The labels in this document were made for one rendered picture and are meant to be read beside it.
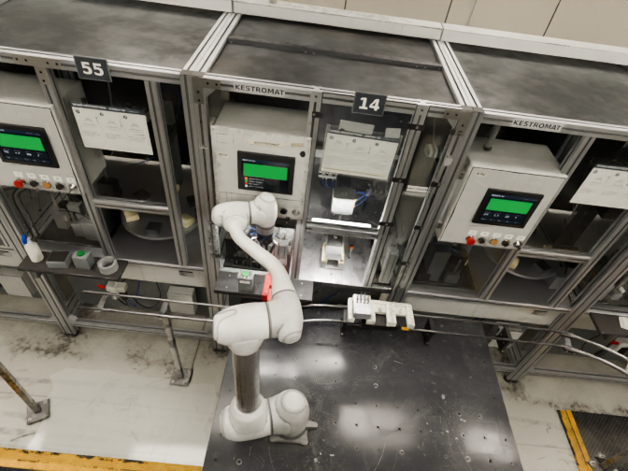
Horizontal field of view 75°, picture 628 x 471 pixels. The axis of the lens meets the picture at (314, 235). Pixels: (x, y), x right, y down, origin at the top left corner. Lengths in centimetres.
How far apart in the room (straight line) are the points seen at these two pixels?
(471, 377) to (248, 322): 148
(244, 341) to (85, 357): 198
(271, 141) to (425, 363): 149
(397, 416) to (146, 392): 165
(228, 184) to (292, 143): 38
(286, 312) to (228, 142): 76
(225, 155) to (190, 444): 182
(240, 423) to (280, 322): 58
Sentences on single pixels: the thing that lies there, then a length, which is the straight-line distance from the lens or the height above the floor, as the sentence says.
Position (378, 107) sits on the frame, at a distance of 167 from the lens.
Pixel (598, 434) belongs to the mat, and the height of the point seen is 1.
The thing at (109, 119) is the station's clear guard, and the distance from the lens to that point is 196.
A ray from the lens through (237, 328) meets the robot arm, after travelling 145.
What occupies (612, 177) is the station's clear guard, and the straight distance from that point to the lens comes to 219.
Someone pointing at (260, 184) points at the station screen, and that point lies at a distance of 186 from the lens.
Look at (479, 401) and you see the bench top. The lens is 249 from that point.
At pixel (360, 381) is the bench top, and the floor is 68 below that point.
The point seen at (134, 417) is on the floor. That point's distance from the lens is 302.
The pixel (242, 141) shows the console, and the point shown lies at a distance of 177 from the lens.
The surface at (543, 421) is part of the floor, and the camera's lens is 349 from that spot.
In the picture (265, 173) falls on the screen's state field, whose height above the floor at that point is 165.
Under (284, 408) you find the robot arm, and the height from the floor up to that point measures 95.
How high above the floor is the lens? 271
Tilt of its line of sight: 44 degrees down
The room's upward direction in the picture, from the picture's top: 8 degrees clockwise
